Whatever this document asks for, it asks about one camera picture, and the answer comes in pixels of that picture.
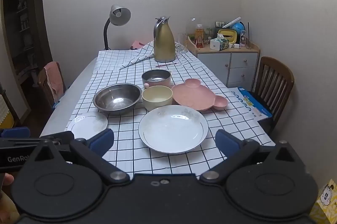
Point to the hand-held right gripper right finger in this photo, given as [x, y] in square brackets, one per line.
[227, 141]

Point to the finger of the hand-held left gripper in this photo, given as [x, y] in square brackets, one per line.
[26, 142]
[14, 132]

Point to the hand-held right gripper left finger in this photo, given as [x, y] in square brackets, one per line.
[101, 141]

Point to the small white plate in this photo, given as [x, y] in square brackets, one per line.
[87, 124]

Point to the large steel bowl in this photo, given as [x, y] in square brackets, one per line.
[118, 100]

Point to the pink bear-shaped plate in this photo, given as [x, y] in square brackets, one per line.
[194, 95]

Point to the large white plate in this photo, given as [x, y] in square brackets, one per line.
[171, 129]

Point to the cream bowl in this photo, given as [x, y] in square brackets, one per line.
[158, 97]

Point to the pink steel-lined pot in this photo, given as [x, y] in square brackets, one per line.
[155, 76]

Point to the person's left hand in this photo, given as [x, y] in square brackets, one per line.
[5, 179]

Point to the yellow white perforated panel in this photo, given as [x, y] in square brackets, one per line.
[6, 113]

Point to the black white checked tablecloth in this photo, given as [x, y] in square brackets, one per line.
[123, 134]

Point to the blue white booklet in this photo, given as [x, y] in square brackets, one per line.
[250, 103]

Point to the wooden chair with towel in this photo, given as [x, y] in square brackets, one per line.
[42, 82]

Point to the pink towel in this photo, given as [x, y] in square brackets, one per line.
[54, 79]

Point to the dark wooden chair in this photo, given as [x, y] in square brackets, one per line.
[273, 76]

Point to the white wooden cabinet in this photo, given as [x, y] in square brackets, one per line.
[242, 60]

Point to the white charger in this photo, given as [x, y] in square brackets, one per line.
[236, 45]

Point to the red pen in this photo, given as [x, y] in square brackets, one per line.
[165, 65]

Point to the white tissue box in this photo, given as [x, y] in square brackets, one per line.
[218, 43]

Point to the clear acrylic block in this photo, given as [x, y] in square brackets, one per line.
[244, 39]

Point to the pink bag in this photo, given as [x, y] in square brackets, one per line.
[137, 43]

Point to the clear glass cup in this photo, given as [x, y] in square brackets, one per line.
[183, 45]

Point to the yellow tissue holder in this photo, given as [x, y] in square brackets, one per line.
[229, 34]

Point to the orange drink bottle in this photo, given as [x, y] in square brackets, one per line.
[199, 37]

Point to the black incense stick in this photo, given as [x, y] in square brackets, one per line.
[248, 34]

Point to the gold thermos jug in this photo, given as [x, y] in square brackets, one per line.
[164, 47]

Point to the blue globe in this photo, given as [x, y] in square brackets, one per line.
[239, 26]

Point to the yellow cartoon box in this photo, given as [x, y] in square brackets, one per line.
[326, 200]

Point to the glass dome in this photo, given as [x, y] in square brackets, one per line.
[192, 26]

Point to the grey desk lamp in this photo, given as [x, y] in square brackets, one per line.
[119, 16]

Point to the dark wooden bookshelf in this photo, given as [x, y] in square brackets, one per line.
[36, 3]

